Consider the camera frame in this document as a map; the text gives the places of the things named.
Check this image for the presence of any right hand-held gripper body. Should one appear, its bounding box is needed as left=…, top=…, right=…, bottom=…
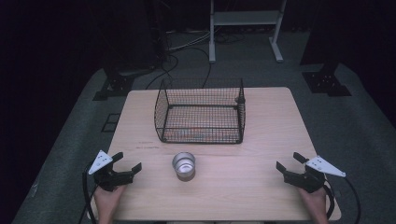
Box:
left=283, top=155, right=347, bottom=194

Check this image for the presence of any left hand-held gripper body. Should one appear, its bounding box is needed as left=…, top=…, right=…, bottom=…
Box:
left=88, top=149, right=135, bottom=192

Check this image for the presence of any metal cup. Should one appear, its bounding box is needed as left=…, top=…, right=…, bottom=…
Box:
left=171, top=151, right=197, bottom=183

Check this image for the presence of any black wire mesh basket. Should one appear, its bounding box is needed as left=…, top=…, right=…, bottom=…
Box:
left=153, top=77, right=247, bottom=145

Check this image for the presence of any person's left hand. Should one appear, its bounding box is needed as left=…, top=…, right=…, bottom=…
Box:
left=93, top=184, right=128, bottom=217

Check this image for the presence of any person's right hand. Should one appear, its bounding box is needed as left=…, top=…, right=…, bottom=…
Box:
left=298, top=185, right=329, bottom=218

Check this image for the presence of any black stand base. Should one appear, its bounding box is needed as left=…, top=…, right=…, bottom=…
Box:
left=92, top=69, right=138, bottom=102
left=301, top=63, right=353, bottom=97

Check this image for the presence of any white metal stand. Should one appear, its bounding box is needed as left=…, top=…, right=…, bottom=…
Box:
left=208, top=0, right=288, bottom=64

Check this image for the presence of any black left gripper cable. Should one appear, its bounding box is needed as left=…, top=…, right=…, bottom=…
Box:
left=78, top=161, right=100, bottom=224

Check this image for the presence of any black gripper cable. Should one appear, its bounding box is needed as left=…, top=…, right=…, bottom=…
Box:
left=321, top=175, right=362, bottom=224
left=78, top=161, right=100, bottom=224

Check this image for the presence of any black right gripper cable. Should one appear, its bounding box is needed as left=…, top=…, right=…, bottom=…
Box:
left=321, top=175, right=362, bottom=224

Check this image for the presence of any black floor cable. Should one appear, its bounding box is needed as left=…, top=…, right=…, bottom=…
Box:
left=145, top=46, right=213, bottom=91

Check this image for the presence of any bundle of light cables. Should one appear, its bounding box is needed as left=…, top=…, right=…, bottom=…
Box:
left=165, top=29, right=213, bottom=53

